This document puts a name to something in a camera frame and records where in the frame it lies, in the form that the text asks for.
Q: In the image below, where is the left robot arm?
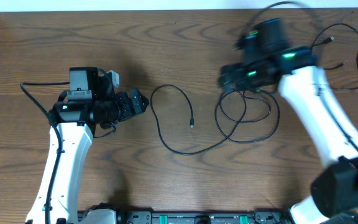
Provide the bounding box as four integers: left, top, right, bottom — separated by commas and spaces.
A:
25, 67, 149, 223

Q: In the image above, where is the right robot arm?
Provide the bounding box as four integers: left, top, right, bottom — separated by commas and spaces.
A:
218, 18, 358, 223

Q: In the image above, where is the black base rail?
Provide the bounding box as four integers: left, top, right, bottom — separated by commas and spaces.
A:
78, 203, 294, 224

